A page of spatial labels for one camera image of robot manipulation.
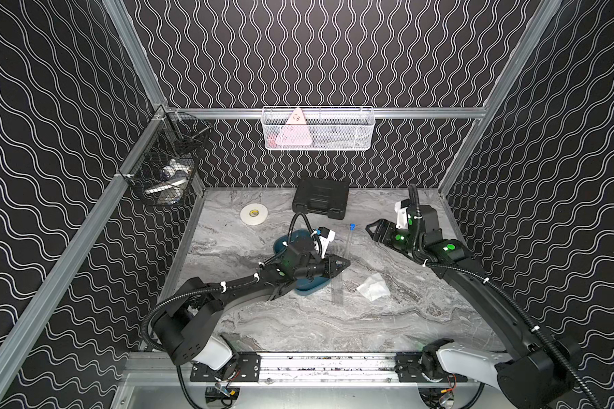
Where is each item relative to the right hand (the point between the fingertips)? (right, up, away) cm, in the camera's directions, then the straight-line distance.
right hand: (373, 228), depth 78 cm
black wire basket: (-68, +20, +6) cm, 71 cm away
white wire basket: (-15, +48, +51) cm, 72 cm away
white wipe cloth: (+4, -22, +12) cm, 25 cm away
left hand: (-7, -10, -2) cm, 12 cm away
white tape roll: (-44, +5, +34) cm, 56 cm away
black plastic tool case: (-15, +12, +33) cm, 38 cm away
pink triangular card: (-25, +33, +12) cm, 43 cm away
